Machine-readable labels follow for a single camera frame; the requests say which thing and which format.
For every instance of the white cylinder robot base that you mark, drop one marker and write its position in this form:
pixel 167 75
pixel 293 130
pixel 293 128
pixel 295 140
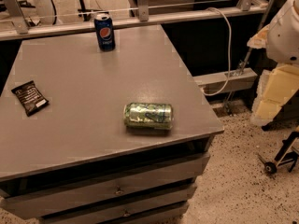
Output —
pixel 46 11

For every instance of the grey drawer cabinet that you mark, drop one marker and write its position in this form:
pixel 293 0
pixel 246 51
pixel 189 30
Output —
pixel 136 188

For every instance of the blue Pepsi can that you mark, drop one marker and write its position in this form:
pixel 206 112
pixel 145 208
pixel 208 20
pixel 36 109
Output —
pixel 104 31

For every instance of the black tripod stand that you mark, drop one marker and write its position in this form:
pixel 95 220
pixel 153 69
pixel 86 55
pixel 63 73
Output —
pixel 82 2

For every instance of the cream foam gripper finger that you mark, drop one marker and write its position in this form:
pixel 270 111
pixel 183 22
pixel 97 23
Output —
pixel 275 89
pixel 259 40

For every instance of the black snack packet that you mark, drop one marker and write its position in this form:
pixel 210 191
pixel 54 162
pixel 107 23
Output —
pixel 31 99

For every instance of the green soda can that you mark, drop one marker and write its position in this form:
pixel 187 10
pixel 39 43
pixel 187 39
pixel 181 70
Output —
pixel 148 115

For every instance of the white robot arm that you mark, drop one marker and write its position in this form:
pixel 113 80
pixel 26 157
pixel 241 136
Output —
pixel 280 38

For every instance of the black wheeled cart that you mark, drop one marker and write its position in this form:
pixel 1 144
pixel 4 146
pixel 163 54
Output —
pixel 287 154

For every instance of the metal railing frame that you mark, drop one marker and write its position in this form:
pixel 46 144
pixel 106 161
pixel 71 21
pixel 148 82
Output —
pixel 138 16

